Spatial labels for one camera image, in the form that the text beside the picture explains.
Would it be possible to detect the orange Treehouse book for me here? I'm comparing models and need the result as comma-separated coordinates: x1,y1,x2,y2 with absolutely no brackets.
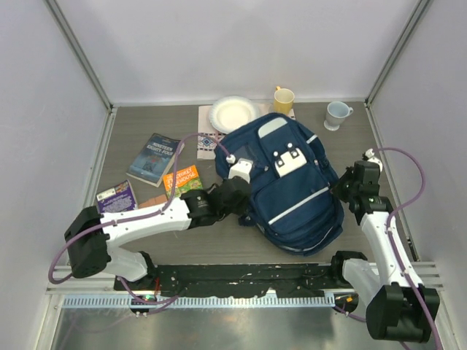
163,165,203,198

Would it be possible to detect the blue student backpack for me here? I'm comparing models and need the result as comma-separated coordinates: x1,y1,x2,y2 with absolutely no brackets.
214,112,344,256

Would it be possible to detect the white paper plate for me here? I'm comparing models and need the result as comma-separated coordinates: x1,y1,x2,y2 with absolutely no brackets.
208,96,260,134

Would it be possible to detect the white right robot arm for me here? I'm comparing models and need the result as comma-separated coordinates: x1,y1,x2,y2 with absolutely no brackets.
329,156,440,343

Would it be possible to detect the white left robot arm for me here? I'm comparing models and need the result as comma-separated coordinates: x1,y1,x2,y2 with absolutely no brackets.
65,176,251,291

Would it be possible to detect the light blue mug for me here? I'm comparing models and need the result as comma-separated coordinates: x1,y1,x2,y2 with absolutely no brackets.
323,101,354,131

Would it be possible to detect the brown leather wallet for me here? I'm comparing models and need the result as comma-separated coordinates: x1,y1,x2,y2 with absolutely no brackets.
139,195,167,209

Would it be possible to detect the yellow mug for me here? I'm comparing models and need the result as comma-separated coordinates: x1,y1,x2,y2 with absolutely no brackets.
273,86,295,115

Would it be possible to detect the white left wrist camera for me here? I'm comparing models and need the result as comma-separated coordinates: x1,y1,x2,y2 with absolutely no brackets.
228,158,254,183

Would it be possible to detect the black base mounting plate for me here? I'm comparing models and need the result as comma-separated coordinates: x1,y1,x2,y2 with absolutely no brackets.
128,263,351,298

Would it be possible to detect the slotted cable duct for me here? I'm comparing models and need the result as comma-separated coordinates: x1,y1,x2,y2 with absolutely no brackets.
62,293,335,309

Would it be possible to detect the purple paperback book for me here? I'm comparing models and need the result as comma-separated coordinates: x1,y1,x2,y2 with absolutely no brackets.
96,180,139,213

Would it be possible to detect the Nineteen Eighty-Four book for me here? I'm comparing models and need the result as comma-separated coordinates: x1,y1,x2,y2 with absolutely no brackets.
126,133,180,187

